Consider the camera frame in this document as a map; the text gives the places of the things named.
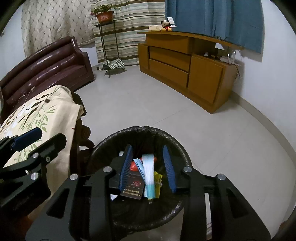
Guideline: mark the floral cream blanket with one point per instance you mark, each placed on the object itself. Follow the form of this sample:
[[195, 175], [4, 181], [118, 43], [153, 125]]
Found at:
[[53, 115]]

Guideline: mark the yellow green wrapper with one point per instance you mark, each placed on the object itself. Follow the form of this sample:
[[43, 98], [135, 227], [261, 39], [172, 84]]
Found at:
[[158, 183]]

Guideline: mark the trash bin with black liner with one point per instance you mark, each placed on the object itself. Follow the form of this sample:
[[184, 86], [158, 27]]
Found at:
[[148, 136]]

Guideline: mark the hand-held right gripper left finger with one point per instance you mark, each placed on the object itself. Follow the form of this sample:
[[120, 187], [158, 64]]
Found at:
[[126, 171]]

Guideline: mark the white blue snack packet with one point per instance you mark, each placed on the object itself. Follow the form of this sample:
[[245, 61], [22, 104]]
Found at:
[[149, 176]]

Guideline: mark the black metal plant stand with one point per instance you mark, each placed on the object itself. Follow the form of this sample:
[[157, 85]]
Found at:
[[105, 22]]

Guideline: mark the striped curtain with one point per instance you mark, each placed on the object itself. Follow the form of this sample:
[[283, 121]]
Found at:
[[131, 16]]

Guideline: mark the flat white box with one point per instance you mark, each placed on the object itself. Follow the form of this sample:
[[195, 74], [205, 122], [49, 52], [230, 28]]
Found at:
[[154, 28]]

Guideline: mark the beige diamond pattern curtain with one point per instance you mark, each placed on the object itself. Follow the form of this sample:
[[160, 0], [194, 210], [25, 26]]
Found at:
[[55, 25]]

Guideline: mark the wooden cabinet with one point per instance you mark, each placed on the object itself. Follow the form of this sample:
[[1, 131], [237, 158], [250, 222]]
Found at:
[[203, 78]]

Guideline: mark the dark brown leather sofa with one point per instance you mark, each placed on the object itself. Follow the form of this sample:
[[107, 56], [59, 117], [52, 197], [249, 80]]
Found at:
[[46, 69]]

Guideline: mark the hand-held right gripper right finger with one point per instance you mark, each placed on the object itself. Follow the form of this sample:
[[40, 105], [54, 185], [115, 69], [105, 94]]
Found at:
[[168, 169]]

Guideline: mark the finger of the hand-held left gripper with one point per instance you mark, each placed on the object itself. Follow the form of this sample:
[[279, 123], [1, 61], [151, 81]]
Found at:
[[27, 138], [53, 144]]

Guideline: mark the crumpled white paper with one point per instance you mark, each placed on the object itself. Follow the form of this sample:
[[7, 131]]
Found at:
[[114, 197]]

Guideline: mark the checked cloth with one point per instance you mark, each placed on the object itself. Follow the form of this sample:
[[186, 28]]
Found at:
[[113, 63]]

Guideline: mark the blue curtain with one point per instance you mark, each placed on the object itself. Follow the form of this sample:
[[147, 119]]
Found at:
[[215, 20]]

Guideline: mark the white router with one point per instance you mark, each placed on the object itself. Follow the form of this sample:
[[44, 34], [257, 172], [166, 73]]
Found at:
[[227, 59]]

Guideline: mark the orange wrapper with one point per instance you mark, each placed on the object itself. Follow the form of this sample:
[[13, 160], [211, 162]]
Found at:
[[134, 166]]

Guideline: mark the potted plant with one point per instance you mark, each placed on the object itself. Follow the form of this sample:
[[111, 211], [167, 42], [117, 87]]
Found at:
[[105, 16]]

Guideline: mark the black long box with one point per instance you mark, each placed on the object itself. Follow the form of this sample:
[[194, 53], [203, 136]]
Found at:
[[133, 185]]

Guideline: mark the mouse plush toy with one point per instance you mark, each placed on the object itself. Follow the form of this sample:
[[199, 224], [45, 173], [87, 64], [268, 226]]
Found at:
[[167, 26]]

